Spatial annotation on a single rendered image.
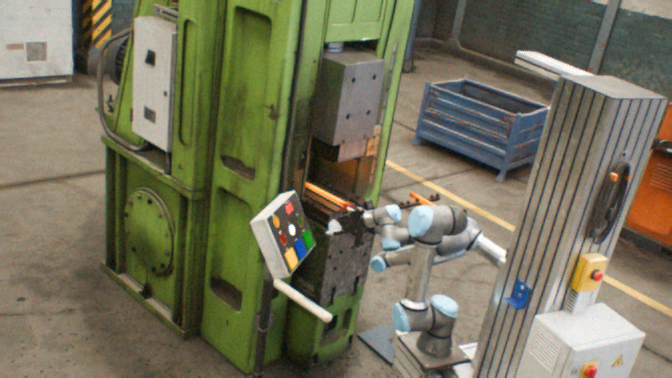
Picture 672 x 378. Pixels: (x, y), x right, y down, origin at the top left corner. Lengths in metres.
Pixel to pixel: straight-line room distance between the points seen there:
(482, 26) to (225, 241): 9.15
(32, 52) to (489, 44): 7.40
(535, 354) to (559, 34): 9.24
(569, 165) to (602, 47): 8.73
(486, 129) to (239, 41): 4.22
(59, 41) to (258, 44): 5.22
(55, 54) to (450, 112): 4.42
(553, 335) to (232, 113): 1.88
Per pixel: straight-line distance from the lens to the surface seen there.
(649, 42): 10.80
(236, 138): 3.46
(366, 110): 3.35
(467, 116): 7.25
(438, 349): 2.84
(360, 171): 3.74
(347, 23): 3.30
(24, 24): 8.12
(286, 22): 3.03
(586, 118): 2.34
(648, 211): 6.51
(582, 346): 2.45
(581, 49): 11.27
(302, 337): 3.85
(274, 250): 2.89
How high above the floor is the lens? 2.50
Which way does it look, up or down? 25 degrees down
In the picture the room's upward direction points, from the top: 9 degrees clockwise
